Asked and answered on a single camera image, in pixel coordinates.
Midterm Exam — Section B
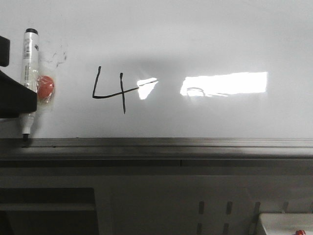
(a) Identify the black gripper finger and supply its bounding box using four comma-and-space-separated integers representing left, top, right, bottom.
0, 71, 37, 118
0, 36, 10, 67

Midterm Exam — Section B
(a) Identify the white black-tipped whiteboard marker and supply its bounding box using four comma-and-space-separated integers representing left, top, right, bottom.
21, 28, 39, 141

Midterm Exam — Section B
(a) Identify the red whiteboard marker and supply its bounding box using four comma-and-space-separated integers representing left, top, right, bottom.
295, 230, 306, 235

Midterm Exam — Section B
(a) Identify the red round magnet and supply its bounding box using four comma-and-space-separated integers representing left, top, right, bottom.
37, 75, 55, 100

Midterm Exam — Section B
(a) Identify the white perforated pegboard panel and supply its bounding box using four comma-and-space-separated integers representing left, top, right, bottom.
0, 167, 313, 235

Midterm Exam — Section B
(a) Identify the white plastic marker tray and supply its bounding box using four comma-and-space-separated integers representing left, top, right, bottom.
256, 213, 313, 235

